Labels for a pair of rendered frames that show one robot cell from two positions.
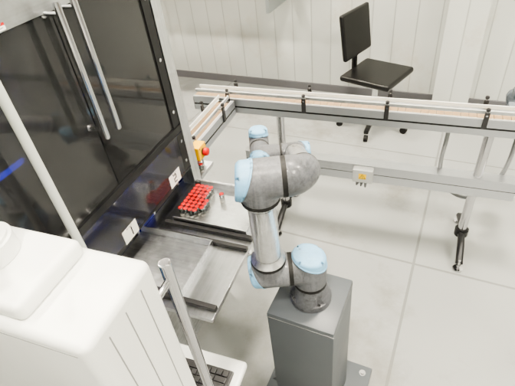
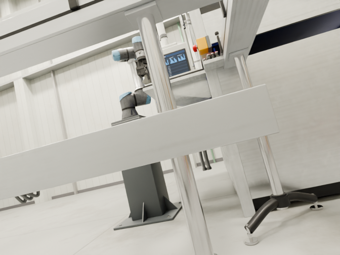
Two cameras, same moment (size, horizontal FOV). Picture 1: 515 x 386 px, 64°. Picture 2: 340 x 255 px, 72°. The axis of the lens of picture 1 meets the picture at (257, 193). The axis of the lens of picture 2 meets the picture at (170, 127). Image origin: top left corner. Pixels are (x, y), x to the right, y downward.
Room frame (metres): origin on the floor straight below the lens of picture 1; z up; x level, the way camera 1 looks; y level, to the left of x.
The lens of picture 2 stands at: (2.87, -0.37, 0.44)
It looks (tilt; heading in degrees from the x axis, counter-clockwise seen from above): 6 degrees up; 164
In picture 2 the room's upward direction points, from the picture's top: 14 degrees counter-clockwise
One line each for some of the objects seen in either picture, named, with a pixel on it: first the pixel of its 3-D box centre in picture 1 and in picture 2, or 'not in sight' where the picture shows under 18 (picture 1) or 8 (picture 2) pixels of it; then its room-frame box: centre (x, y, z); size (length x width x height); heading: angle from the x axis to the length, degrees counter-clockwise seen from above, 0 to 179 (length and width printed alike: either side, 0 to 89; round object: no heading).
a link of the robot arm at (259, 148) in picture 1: (264, 155); (135, 52); (1.26, -0.04, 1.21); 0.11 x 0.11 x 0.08; 88
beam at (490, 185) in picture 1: (368, 170); (3, 178); (2.03, -0.70, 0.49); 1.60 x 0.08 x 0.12; 65
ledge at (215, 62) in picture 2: (195, 168); (216, 62); (1.74, 0.29, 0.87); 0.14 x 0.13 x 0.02; 65
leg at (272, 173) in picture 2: not in sight; (259, 128); (1.89, 0.33, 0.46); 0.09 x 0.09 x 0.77; 65
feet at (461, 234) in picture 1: (460, 236); not in sight; (1.78, -1.24, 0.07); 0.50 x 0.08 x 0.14; 155
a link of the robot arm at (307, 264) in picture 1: (307, 266); (127, 100); (0.94, -0.14, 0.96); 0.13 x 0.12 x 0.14; 88
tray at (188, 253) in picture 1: (159, 258); not in sight; (1.12, 0.41, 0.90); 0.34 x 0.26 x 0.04; 65
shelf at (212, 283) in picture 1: (196, 236); (186, 91); (1.24, 0.27, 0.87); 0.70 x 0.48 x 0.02; 155
